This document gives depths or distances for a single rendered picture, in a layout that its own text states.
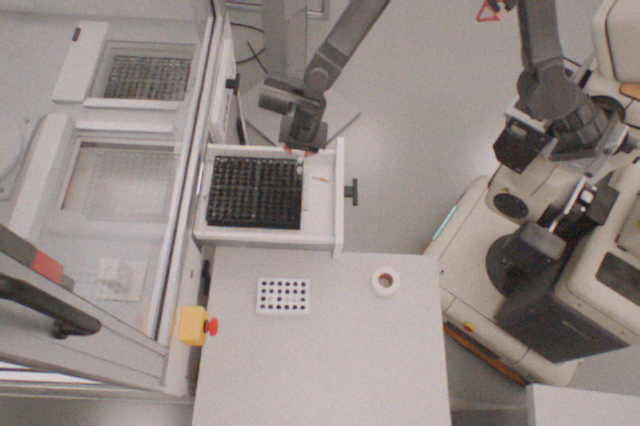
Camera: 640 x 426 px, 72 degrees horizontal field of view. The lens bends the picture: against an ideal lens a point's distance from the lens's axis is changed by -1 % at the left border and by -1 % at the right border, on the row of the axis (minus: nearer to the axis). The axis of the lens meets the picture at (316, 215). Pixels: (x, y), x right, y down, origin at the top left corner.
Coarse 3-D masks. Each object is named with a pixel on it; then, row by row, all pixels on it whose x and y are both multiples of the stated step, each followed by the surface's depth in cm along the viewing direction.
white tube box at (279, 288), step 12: (264, 288) 108; (276, 288) 108; (288, 288) 108; (300, 288) 108; (264, 300) 110; (276, 300) 106; (300, 300) 107; (264, 312) 105; (276, 312) 105; (288, 312) 105; (300, 312) 105
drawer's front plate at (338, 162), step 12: (336, 144) 111; (336, 156) 109; (336, 168) 108; (336, 180) 106; (336, 192) 105; (336, 204) 103; (336, 216) 102; (336, 228) 101; (336, 240) 99; (336, 252) 104
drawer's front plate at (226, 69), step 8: (224, 48) 123; (232, 48) 127; (224, 56) 121; (232, 56) 128; (224, 64) 120; (232, 64) 129; (224, 72) 119; (232, 72) 129; (224, 80) 118; (216, 88) 117; (224, 88) 119; (216, 96) 115; (224, 96) 119; (216, 104) 114; (224, 104) 120; (216, 112) 113; (224, 112) 120; (216, 120) 112; (216, 128) 114; (216, 136) 118; (224, 136) 122
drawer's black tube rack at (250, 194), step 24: (216, 168) 113; (240, 168) 113; (264, 168) 110; (288, 168) 110; (216, 192) 107; (240, 192) 107; (264, 192) 107; (288, 192) 107; (216, 216) 107; (240, 216) 104; (264, 216) 104; (288, 216) 108
